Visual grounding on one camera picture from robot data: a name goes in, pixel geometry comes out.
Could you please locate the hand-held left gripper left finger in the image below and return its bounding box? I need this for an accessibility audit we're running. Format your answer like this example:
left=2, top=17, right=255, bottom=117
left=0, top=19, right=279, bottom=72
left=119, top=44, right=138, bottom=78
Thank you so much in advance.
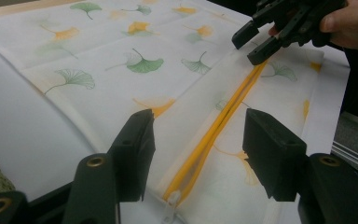
left=106, top=108, right=157, bottom=203

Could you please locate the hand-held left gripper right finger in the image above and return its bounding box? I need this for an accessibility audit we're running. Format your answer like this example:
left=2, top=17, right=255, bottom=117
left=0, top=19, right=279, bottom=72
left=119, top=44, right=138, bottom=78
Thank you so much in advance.
left=241, top=107, right=309, bottom=203

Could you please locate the white leaf-print zipper bag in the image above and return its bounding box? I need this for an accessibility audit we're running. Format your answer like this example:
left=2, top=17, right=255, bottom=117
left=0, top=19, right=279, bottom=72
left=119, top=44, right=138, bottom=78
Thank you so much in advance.
left=0, top=0, right=325, bottom=224

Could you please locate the white table cover sheet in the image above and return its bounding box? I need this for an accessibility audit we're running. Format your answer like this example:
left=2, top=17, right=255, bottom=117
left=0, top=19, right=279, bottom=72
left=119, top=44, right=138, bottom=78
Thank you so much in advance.
left=0, top=0, right=352, bottom=224

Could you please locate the metal floor rail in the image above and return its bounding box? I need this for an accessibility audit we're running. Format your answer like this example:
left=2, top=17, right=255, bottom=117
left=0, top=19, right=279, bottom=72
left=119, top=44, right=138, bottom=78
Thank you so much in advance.
left=330, top=141, right=358, bottom=179

